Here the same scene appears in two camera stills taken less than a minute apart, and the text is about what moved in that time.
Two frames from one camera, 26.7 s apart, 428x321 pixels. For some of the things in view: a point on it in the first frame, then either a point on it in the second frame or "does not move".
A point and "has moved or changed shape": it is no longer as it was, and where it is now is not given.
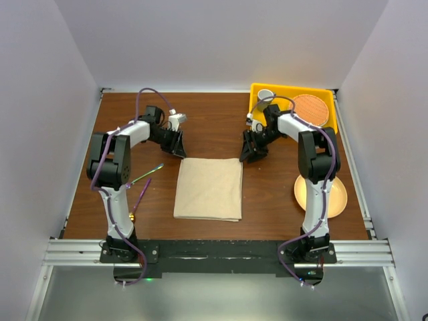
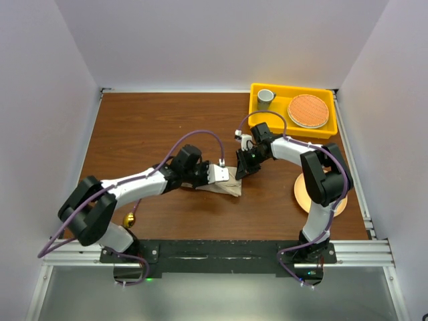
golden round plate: [338, 197] does not move
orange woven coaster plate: [311, 109] does not move
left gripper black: [178, 148] to [204, 166]
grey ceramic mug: [263, 93] does not move
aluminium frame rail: [87, 253] does not move
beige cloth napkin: [209, 188] has moved or changed shape
